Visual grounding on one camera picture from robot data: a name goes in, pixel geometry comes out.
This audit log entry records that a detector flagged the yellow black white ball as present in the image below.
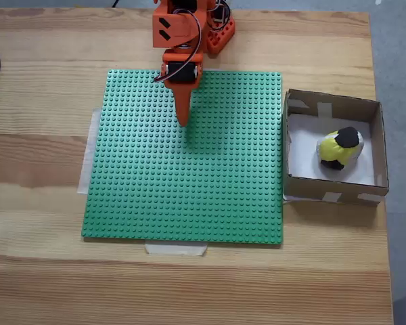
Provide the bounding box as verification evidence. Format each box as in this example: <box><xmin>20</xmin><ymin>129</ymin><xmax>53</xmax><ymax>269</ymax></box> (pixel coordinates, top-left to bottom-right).
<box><xmin>316</xmin><ymin>126</ymin><xmax>365</xmax><ymax>171</ymax></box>

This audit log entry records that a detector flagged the white paper box lining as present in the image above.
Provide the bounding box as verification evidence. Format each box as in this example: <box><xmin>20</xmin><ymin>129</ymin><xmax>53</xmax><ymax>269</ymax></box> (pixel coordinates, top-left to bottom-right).
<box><xmin>287</xmin><ymin>113</ymin><xmax>376</xmax><ymax>186</ymax></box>

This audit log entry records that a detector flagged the cardboard box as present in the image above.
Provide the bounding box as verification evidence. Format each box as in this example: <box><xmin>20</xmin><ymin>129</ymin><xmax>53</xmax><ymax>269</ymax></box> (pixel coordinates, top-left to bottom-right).
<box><xmin>282</xmin><ymin>88</ymin><xmax>390</xmax><ymax>207</ymax></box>

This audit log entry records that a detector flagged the green studded baseplate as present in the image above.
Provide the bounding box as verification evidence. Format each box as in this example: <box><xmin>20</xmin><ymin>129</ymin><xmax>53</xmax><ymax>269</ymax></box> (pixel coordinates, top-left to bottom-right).
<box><xmin>81</xmin><ymin>69</ymin><xmax>284</xmax><ymax>249</ymax></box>

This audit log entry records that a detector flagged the long masking tape strip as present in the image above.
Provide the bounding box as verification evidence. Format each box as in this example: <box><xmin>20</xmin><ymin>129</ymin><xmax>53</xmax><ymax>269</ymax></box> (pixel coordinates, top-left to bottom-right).
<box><xmin>76</xmin><ymin>107</ymin><xmax>102</xmax><ymax>196</ymax></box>

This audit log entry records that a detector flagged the short masking tape strip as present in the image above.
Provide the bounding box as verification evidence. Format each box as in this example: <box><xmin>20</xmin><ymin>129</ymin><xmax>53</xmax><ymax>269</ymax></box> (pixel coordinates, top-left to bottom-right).
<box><xmin>144</xmin><ymin>242</ymin><xmax>208</xmax><ymax>257</ymax></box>

